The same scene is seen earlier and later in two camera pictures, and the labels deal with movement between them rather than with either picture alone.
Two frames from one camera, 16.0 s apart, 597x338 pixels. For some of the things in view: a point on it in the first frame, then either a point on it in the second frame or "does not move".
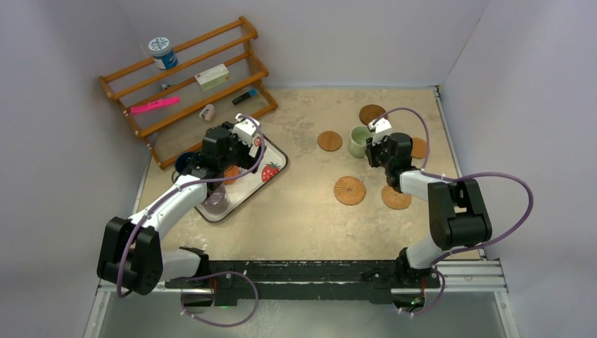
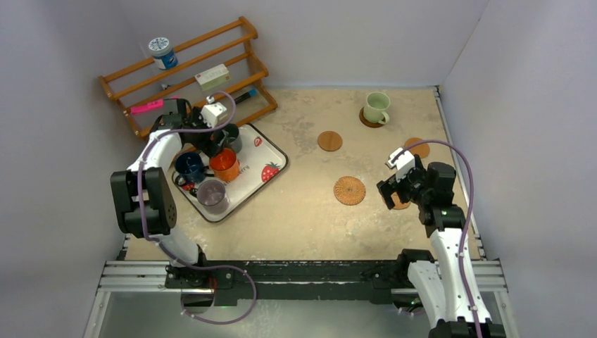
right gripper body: (378, 151) → (408, 185)
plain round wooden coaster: (329, 141) does not move
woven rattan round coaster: (350, 190) does not move
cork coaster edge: (419, 149) does not move
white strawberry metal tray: (242, 191) does not move
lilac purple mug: (217, 202) does not move
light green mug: (357, 141) → (374, 110)
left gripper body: (240, 148) → (202, 141)
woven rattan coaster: (394, 199) does not move
